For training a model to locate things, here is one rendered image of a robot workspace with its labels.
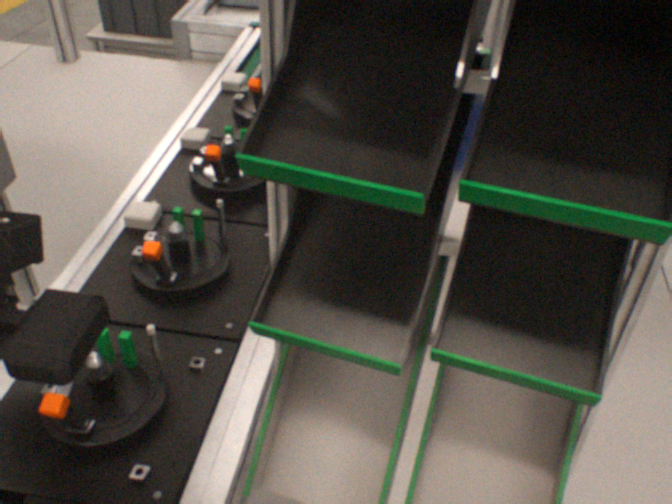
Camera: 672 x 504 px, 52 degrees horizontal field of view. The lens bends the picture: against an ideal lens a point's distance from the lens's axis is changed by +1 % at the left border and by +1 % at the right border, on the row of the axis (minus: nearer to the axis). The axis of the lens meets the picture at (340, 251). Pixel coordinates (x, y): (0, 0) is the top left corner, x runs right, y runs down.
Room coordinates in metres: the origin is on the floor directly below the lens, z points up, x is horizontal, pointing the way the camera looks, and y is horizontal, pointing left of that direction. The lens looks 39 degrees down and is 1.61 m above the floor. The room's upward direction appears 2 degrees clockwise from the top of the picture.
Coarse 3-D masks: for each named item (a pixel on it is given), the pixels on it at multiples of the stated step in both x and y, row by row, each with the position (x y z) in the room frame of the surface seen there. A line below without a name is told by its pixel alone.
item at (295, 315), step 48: (480, 96) 0.57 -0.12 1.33; (432, 192) 0.51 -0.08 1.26; (288, 240) 0.46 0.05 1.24; (336, 240) 0.48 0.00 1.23; (384, 240) 0.47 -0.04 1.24; (432, 240) 0.44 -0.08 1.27; (288, 288) 0.43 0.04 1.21; (336, 288) 0.43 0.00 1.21; (384, 288) 0.43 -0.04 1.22; (288, 336) 0.38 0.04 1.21; (336, 336) 0.39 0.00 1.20; (384, 336) 0.39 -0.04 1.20
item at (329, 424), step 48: (432, 288) 0.47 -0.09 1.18; (288, 384) 0.45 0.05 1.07; (336, 384) 0.44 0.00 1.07; (384, 384) 0.44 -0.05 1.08; (288, 432) 0.41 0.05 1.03; (336, 432) 0.41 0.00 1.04; (384, 432) 0.40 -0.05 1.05; (288, 480) 0.38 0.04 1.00; (336, 480) 0.38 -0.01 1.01; (384, 480) 0.35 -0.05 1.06
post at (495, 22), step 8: (496, 0) 1.49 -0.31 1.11; (504, 0) 1.50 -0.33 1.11; (496, 8) 1.49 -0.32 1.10; (504, 8) 1.49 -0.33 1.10; (488, 16) 1.50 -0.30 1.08; (496, 16) 1.49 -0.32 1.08; (504, 16) 1.49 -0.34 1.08; (488, 24) 1.49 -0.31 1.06; (496, 24) 1.50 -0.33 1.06; (488, 32) 1.49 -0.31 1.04; (496, 32) 1.50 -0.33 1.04; (488, 40) 1.49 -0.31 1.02; (496, 40) 1.50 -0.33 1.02; (488, 48) 1.49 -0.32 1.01; (496, 48) 1.49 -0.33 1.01
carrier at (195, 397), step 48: (144, 336) 0.60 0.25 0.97; (192, 336) 0.60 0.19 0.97; (48, 384) 0.48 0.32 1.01; (96, 384) 0.48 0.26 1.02; (144, 384) 0.50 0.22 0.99; (192, 384) 0.52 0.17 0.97; (0, 432) 0.45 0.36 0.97; (48, 432) 0.43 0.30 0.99; (96, 432) 0.44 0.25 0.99; (144, 432) 0.45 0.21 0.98; (192, 432) 0.45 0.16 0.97; (0, 480) 0.39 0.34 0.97; (48, 480) 0.39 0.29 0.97; (96, 480) 0.39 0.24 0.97
